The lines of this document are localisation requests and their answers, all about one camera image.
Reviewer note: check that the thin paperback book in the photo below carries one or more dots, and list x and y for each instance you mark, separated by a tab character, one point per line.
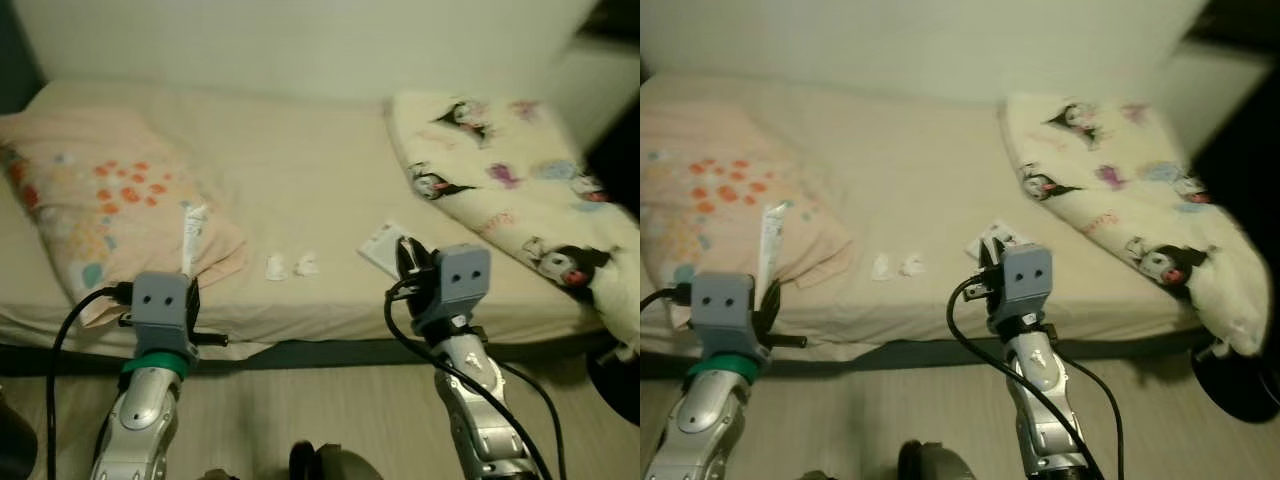
380	245
988	238

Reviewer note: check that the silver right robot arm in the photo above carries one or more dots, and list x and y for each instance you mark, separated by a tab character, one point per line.
475	400
1040	390

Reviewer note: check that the pink patterned pillow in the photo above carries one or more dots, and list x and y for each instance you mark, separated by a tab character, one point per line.
100	180
700	170

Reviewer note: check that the black floor fan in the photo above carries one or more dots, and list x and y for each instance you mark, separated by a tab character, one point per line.
1235	385
615	385

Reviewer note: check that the robot leg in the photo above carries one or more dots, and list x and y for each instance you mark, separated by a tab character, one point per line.
935	464
335	464

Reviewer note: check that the dark headboard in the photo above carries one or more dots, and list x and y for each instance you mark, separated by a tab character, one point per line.
15	50

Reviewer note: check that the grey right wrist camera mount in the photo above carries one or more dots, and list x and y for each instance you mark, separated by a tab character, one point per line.
1025	275
455	280

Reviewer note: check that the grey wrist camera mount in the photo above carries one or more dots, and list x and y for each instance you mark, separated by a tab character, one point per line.
1025	275
160	300
722	305
455	280

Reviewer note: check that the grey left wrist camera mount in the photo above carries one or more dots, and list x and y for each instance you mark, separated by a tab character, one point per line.
160	300
722	305

